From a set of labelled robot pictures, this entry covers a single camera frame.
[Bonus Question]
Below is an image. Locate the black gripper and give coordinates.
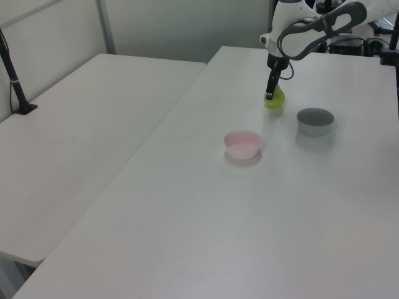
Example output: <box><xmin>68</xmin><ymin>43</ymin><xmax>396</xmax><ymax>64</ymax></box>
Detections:
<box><xmin>266</xmin><ymin>53</ymin><xmax>289</xmax><ymax>102</ymax></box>

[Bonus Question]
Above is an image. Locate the green pear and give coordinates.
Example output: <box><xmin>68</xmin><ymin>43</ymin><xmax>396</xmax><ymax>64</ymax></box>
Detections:
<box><xmin>264</xmin><ymin>85</ymin><xmax>286</xmax><ymax>109</ymax></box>

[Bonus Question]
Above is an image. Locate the grey plastic bowl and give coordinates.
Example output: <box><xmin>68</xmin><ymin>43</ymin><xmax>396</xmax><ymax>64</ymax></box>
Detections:
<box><xmin>296</xmin><ymin>107</ymin><xmax>335</xmax><ymax>136</ymax></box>

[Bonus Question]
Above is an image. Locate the pink plastic bowl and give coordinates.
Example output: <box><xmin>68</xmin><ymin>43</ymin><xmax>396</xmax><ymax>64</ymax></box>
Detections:
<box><xmin>223</xmin><ymin>130</ymin><xmax>261</xmax><ymax>161</ymax></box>

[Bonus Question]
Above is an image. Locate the black electronics box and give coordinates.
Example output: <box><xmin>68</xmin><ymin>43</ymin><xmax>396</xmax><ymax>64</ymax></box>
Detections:
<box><xmin>327</xmin><ymin>34</ymin><xmax>366</xmax><ymax>56</ymax></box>

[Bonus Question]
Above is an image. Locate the black clamped pole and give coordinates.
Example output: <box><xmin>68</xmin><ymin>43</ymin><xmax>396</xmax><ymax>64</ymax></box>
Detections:
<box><xmin>379</xmin><ymin>18</ymin><xmax>399</xmax><ymax>67</ymax></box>

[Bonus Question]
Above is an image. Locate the black computer keyboard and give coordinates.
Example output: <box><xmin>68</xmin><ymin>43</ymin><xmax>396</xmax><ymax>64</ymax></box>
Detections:
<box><xmin>370</xmin><ymin>17</ymin><xmax>395</xmax><ymax>31</ymax></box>

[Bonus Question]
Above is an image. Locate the white side table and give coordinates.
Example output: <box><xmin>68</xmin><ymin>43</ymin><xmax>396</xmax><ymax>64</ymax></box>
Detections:
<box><xmin>0</xmin><ymin>53</ymin><xmax>208</xmax><ymax>268</ymax></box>

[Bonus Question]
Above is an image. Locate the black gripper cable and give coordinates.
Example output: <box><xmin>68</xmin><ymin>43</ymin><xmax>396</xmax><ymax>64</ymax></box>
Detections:
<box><xmin>279</xmin><ymin>57</ymin><xmax>295</xmax><ymax>81</ymax></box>

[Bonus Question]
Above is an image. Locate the small black device with cables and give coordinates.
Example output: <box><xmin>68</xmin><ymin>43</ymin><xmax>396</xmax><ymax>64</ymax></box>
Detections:
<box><xmin>364</xmin><ymin>37</ymin><xmax>385</xmax><ymax>59</ymax></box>

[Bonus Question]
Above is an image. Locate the black camera stand pole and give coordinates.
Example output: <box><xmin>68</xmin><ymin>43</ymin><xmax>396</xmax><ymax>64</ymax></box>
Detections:
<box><xmin>0</xmin><ymin>27</ymin><xmax>39</xmax><ymax>116</ymax></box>

